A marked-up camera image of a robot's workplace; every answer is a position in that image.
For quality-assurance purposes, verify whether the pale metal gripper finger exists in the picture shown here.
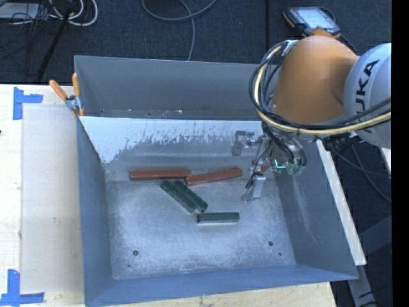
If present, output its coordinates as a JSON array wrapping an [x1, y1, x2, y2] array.
[[240, 170, 268, 204], [231, 130, 257, 157]]

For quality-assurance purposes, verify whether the red-brown flat block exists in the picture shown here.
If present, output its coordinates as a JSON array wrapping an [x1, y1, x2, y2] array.
[[185, 167, 243, 187], [128, 168, 192, 182]]

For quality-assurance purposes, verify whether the dark green flat block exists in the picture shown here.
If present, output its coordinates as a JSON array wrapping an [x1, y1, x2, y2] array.
[[172, 179, 209, 213], [196, 212, 241, 224], [159, 180, 196, 214]]

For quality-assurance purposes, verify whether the grey metal bin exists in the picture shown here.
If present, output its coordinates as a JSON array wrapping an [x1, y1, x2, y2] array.
[[73, 55, 361, 307]]

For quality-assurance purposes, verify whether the black cylinder on white bracket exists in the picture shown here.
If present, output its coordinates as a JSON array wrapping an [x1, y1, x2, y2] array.
[[321, 132, 358, 153]]

